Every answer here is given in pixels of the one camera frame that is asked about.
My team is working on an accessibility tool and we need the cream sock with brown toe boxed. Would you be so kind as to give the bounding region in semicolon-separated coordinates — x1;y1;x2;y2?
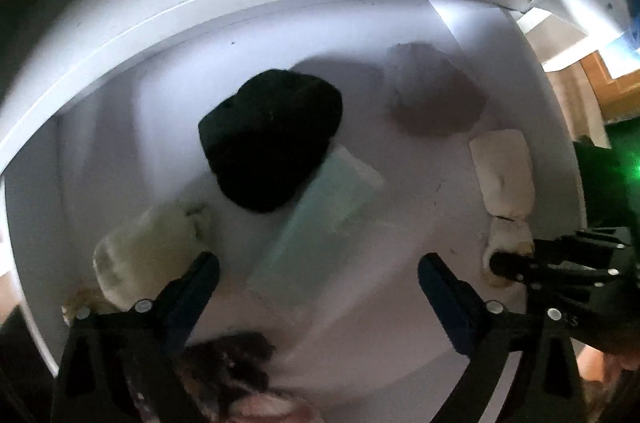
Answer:
482;215;536;289

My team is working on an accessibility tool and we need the cream knit hat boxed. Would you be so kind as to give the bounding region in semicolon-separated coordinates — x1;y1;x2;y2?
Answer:
92;198;213;311

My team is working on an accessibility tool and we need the dark brown patterned scarf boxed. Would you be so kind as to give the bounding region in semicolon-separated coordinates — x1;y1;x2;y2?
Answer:
60;285;278;423

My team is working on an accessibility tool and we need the pink printed baby cloth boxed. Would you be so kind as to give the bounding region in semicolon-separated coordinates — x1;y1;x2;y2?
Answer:
220;390;321;423

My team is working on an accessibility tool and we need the person's right hand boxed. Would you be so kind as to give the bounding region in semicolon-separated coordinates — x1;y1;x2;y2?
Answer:
579;344;640;423

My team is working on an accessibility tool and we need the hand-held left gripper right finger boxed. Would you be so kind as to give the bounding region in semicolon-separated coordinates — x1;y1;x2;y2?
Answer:
418;252;587;423

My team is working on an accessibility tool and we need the black knit hat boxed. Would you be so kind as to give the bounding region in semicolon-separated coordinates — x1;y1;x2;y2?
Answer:
197;69;345;215

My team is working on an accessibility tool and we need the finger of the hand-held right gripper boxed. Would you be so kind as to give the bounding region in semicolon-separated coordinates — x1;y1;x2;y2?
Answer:
490;249;627;285
532;227;631;255

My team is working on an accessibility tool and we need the white storage bin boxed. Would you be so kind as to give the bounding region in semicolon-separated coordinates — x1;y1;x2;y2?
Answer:
0;0;591;404

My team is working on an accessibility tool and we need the light green cloth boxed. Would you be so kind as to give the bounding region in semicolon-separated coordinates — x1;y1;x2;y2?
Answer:
247;146;386;304

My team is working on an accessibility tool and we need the cream cloth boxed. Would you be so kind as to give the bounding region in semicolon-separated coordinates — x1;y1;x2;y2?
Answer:
469;129;536;220

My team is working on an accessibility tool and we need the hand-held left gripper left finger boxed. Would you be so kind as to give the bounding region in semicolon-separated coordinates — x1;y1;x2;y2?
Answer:
50;251;222;423

